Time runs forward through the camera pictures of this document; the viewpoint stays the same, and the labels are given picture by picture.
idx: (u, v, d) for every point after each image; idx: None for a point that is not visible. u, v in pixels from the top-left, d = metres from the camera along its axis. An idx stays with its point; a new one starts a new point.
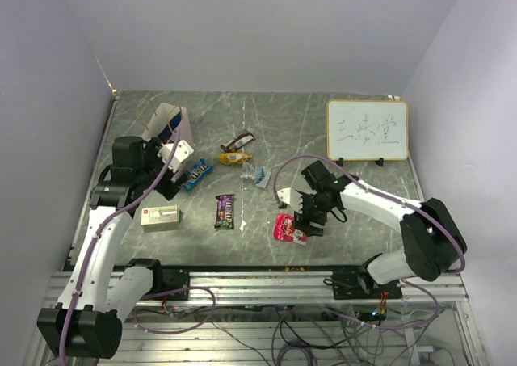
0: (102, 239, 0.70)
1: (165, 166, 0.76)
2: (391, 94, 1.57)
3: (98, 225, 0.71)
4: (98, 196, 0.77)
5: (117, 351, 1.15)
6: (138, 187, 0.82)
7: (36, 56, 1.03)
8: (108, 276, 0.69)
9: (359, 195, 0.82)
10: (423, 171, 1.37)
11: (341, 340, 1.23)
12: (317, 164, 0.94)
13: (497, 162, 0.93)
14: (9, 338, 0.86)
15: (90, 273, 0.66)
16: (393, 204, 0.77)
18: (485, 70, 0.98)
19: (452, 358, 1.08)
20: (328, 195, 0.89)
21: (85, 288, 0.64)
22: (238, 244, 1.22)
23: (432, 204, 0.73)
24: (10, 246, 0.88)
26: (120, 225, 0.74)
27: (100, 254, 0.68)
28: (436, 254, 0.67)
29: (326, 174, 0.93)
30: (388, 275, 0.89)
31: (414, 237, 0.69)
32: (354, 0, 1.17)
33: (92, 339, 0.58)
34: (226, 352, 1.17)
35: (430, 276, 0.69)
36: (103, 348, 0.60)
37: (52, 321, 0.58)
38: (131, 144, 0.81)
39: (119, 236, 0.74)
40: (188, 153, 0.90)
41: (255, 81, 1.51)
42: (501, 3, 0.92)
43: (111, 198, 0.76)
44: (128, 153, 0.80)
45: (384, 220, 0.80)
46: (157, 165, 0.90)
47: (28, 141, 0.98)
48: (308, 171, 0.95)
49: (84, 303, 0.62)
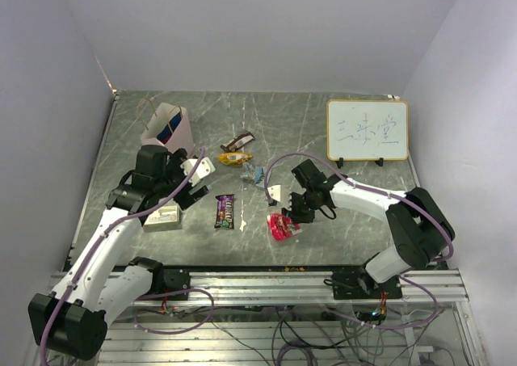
0: (109, 238, 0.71)
1: (187, 180, 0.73)
2: (391, 94, 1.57)
3: (108, 225, 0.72)
4: (115, 198, 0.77)
5: (117, 351, 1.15)
6: (155, 198, 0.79)
7: (36, 56, 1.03)
8: (104, 276, 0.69)
9: (346, 192, 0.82)
10: (423, 171, 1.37)
11: (341, 340, 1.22)
12: (308, 162, 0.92)
13: (497, 163, 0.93)
14: (9, 338, 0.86)
15: (89, 268, 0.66)
16: (380, 196, 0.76)
18: (485, 71, 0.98)
19: (452, 359, 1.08)
20: (318, 195, 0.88)
21: (80, 282, 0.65)
22: (238, 244, 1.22)
23: (416, 192, 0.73)
24: (10, 246, 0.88)
26: (129, 229, 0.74)
27: (103, 254, 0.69)
28: (426, 241, 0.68)
29: (316, 173, 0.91)
30: (386, 272, 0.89)
31: (401, 225, 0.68)
32: (354, 0, 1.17)
33: (73, 336, 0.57)
34: (226, 352, 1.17)
35: (420, 263, 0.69)
36: (84, 349, 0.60)
37: (42, 307, 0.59)
38: (155, 153, 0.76)
39: (125, 239, 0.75)
40: (210, 170, 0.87)
41: (255, 81, 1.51)
42: (501, 3, 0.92)
43: (126, 203, 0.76)
44: (149, 161, 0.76)
45: (371, 213, 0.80)
46: (178, 174, 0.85)
47: (28, 141, 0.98)
48: (298, 170, 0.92)
49: (76, 297, 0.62)
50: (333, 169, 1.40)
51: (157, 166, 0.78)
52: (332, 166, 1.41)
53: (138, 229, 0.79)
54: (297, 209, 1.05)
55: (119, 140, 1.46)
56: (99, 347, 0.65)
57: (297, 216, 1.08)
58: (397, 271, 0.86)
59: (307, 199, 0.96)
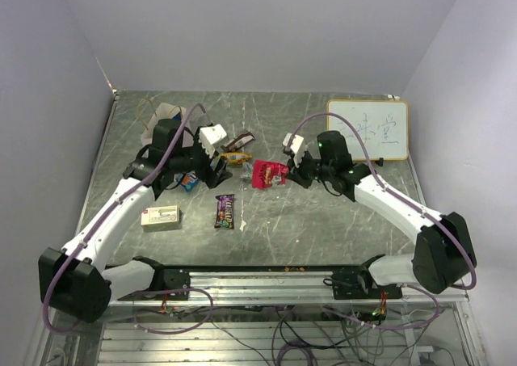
0: (123, 205, 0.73)
1: (179, 132, 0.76)
2: (391, 94, 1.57)
3: (123, 192, 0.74)
4: (132, 170, 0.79)
5: (117, 351, 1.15)
6: (169, 174, 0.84)
7: (35, 55, 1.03)
8: (111, 243, 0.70)
9: (375, 195, 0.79)
10: (423, 171, 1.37)
11: (341, 340, 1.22)
12: (339, 141, 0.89)
13: (497, 163, 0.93)
14: (9, 338, 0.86)
15: (99, 231, 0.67)
16: (413, 212, 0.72)
18: (485, 69, 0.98)
19: (453, 358, 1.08)
20: (340, 185, 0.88)
21: (91, 242, 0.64)
22: (239, 244, 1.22)
23: (454, 220, 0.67)
24: (10, 247, 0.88)
26: (141, 199, 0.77)
27: (115, 220, 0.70)
28: (448, 272, 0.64)
29: (344, 156, 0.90)
30: (387, 278, 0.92)
31: (430, 250, 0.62)
32: None
33: (81, 292, 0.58)
34: (226, 352, 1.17)
35: (435, 289, 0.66)
36: (87, 309, 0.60)
37: (51, 262, 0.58)
38: (171, 129, 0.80)
39: (136, 210, 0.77)
40: (221, 138, 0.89)
41: (255, 80, 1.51)
42: (501, 3, 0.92)
43: (142, 174, 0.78)
44: (166, 136, 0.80)
45: (399, 225, 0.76)
46: (195, 151, 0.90)
47: (28, 141, 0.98)
48: (329, 142, 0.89)
49: (85, 256, 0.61)
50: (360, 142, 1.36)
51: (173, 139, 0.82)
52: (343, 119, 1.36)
53: (149, 202, 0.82)
54: (305, 172, 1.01)
55: (119, 140, 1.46)
56: (100, 311, 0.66)
57: (300, 177, 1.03)
58: (400, 280, 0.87)
59: (324, 170, 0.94)
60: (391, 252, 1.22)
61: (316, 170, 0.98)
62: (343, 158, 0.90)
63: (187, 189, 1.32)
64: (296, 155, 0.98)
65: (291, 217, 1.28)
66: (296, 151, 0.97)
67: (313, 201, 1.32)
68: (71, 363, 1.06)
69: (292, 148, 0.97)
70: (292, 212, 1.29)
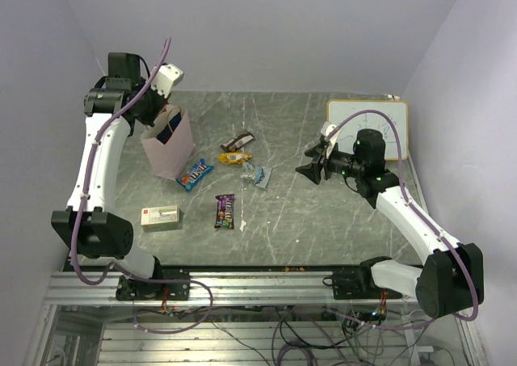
0: (103, 146, 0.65)
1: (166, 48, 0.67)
2: (391, 94, 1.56)
3: (97, 132, 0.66)
4: (91, 103, 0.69)
5: (118, 351, 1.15)
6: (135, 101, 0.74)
7: (35, 56, 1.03)
8: (111, 183, 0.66)
9: (396, 206, 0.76)
10: (423, 170, 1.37)
11: (341, 340, 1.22)
12: (379, 146, 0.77)
13: (497, 161, 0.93)
14: (7, 339, 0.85)
15: (94, 178, 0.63)
16: (428, 230, 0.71)
18: (487, 69, 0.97)
19: (452, 359, 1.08)
20: (364, 189, 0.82)
21: (92, 191, 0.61)
22: (238, 244, 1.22)
23: (468, 250, 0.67)
24: (10, 248, 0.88)
26: (119, 135, 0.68)
27: (103, 162, 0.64)
28: (451, 299, 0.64)
29: (378, 160, 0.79)
30: (390, 283, 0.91)
31: (437, 274, 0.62)
32: None
33: (105, 236, 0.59)
34: (226, 352, 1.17)
35: (433, 313, 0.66)
36: (119, 247, 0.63)
37: (64, 222, 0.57)
38: (128, 54, 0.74)
39: (119, 145, 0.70)
40: (178, 73, 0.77)
41: (255, 80, 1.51)
42: (502, 2, 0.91)
43: (107, 103, 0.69)
44: (124, 62, 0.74)
45: (413, 241, 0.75)
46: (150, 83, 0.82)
47: (29, 142, 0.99)
48: (368, 145, 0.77)
49: (94, 206, 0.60)
50: (396, 132, 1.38)
51: (131, 69, 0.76)
52: (350, 109, 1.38)
53: (127, 135, 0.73)
54: (332, 166, 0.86)
55: None
56: (130, 245, 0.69)
57: (325, 168, 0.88)
58: (402, 292, 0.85)
59: (352, 169, 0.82)
60: (391, 252, 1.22)
61: (345, 168, 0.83)
62: (377, 162, 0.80)
63: (187, 189, 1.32)
64: (331, 148, 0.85)
65: (291, 217, 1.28)
66: (334, 145, 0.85)
67: (313, 201, 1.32)
68: (70, 363, 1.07)
69: (330, 139, 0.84)
70: (292, 212, 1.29)
